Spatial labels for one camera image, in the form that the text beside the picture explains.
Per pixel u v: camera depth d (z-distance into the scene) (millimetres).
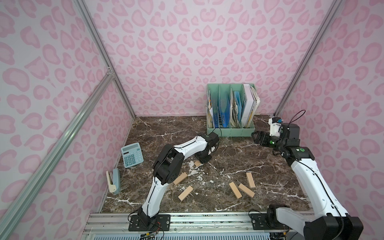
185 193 819
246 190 831
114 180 859
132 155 955
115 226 737
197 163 920
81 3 679
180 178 875
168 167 547
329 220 375
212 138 784
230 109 952
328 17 723
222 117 1127
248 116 1027
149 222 632
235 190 833
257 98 949
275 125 688
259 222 727
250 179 859
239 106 930
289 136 566
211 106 908
